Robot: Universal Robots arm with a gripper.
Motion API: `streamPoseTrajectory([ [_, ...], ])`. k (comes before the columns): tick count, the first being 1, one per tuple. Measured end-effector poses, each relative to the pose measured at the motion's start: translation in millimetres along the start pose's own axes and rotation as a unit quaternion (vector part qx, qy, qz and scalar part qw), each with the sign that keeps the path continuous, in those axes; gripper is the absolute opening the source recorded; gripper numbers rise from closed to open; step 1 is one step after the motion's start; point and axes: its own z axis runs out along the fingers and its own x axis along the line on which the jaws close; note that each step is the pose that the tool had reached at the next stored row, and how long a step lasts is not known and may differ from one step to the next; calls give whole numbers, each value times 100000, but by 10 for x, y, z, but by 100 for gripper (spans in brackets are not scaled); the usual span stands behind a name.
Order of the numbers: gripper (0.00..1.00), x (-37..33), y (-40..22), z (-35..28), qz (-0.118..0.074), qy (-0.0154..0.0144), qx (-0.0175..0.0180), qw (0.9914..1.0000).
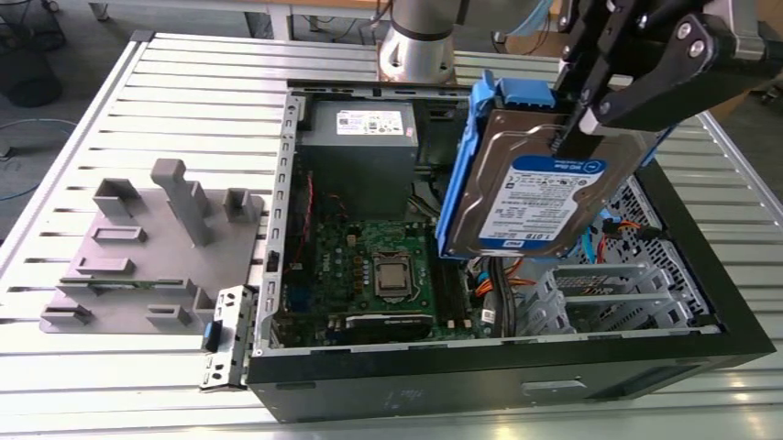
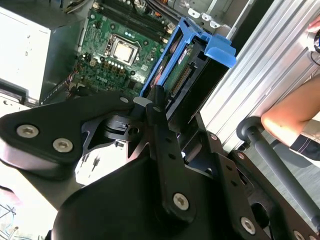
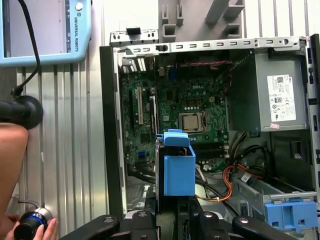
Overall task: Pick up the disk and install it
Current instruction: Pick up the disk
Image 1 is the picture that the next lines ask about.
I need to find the green RAM stick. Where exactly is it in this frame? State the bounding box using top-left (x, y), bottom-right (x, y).
top-left (88, 279), bottom-right (184, 291)

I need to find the CPU socket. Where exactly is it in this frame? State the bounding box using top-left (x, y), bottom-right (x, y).
top-left (370, 249), bottom-right (422, 303)

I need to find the hard disk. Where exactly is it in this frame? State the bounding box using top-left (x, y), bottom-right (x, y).
top-left (435, 68), bottom-right (681, 265)

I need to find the white frame desk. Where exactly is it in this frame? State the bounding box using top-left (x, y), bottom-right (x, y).
top-left (88, 0), bottom-right (392, 45)

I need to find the gray parts rack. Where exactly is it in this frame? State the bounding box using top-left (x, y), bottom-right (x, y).
top-left (38, 158), bottom-right (274, 336)

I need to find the pale blue teach pendant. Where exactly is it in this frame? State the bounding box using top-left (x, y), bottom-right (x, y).
top-left (506, 0), bottom-right (555, 38)

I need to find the gray power supply unit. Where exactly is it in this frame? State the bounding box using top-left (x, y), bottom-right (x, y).
top-left (295, 99), bottom-right (422, 221)

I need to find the wooden cabinet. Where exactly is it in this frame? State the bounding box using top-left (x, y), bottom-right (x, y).
top-left (702, 59), bottom-right (783, 120)

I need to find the black graphics card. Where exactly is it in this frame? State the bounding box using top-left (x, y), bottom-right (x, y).
top-left (327, 312), bottom-right (434, 343)

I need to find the metal disk bay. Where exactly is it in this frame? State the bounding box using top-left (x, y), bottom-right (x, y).
top-left (512, 263), bottom-right (715, 336)

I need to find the orange wire bundle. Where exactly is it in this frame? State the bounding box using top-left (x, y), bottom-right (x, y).
top-left (470, 256), bottom-right (539, 294)

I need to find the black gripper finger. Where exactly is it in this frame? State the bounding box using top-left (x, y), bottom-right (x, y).
top-left (554, 0), bottom-right (735, 157)
top-left (556, 0), bottom-right (638, 116)

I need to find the orange red power wire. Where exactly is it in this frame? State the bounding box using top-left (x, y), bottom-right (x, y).
top-left (602, 221), bottom-right (666, 244)

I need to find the black PC case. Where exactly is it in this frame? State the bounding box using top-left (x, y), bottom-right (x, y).
top-left (244, 78), bottom-right (778, 425)

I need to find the black RAM slot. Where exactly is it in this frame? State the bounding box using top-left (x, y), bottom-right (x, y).
top-left (436, 258), bottom-right (458, 327)
top-left (452, 260), bottom-right (474, 326)

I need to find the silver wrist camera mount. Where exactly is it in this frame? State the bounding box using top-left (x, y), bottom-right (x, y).
top-left (731, 0), bottom-right (770, 63)

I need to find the green motherboard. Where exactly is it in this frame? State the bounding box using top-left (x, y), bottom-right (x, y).
top-left (268, 218), bottom-right (491, 349)

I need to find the blue data wire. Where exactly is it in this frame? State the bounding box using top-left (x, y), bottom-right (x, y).
top-left (583, 224), bottom-right (606, 265)

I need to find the black bin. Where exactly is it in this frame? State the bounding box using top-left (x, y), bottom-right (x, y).
top-left (0, 0), bottom-right (68, 109)

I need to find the metal expansion slot bracket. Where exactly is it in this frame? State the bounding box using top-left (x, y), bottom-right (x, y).
top-left (199, 283), bottom-right (259, 393)

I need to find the silver CPU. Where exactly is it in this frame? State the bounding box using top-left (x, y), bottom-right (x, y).
top-left (376, 264), bottom-right (410, 293)

